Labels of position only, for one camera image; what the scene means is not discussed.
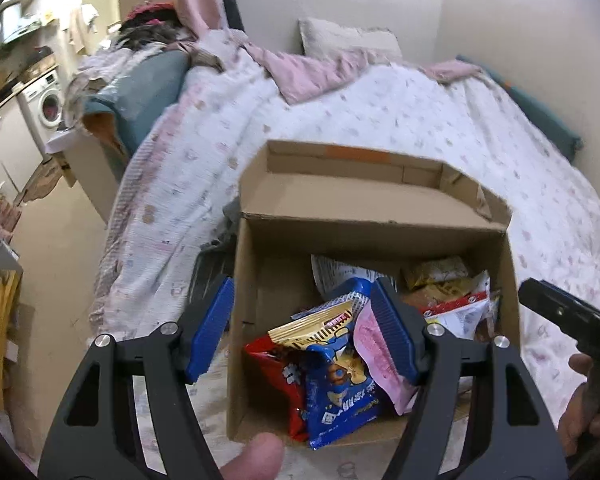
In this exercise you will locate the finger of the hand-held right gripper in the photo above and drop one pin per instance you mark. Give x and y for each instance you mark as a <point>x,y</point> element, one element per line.
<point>555,305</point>

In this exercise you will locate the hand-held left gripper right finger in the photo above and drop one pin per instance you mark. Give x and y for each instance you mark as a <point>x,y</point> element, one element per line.
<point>397,330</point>

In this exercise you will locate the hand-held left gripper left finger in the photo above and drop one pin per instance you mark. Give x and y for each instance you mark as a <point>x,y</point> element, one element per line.
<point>207,335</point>

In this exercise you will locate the pink snack packet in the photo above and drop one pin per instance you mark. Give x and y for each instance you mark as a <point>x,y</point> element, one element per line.
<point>375,360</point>

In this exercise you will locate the white red snack packet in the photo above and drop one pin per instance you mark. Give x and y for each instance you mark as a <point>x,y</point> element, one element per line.
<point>455,315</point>

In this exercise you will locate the yellow snack packet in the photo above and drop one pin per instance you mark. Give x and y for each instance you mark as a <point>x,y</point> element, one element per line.
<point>435,270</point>

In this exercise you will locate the brown snack packet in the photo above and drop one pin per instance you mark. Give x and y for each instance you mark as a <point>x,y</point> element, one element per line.
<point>460,290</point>

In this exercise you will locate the blue white snack packet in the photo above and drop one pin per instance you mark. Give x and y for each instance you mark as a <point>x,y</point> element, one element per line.
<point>335,270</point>

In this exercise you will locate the gold striped snack packet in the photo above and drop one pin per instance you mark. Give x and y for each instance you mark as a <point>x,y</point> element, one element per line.
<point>310,327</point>

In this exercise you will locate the cardboard box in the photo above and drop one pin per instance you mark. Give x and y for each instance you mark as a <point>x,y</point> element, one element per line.
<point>360,237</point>

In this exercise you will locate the person's right hand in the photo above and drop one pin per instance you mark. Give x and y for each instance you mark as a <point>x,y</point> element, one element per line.
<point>577,425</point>

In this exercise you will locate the person's left hand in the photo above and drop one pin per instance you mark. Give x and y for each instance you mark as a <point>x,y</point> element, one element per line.
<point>255,460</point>

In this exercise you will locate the dark striped garment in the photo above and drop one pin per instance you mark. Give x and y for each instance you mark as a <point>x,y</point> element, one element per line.
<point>212,285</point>

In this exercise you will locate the teal cloth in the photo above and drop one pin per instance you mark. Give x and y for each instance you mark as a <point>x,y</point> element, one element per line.
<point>530,105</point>

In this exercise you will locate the white bedside cabinet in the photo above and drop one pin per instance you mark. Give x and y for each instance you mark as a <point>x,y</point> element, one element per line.
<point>87,170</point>

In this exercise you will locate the yellow wooden rack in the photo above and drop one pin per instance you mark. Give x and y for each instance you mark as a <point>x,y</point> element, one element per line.
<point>2,340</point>

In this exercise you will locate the teal cushion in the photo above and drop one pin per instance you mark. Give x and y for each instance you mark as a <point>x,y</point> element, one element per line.
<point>140,90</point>

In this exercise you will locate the pink blanket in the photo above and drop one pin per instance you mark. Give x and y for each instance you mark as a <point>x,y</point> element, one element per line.
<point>310,72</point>

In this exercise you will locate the kitchen counter cabinet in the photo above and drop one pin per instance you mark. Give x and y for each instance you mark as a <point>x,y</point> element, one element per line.
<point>7,150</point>

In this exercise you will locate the white washing machine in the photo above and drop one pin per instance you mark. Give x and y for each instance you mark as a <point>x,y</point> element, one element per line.
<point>45,105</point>

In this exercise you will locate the pillow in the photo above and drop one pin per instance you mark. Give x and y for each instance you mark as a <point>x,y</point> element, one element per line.
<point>350,37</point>

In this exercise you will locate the heap of clothes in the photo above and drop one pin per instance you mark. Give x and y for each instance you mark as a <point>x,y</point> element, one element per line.
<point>140,35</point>

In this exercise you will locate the hanging towel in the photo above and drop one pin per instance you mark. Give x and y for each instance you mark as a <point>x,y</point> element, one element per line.
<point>82,30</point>

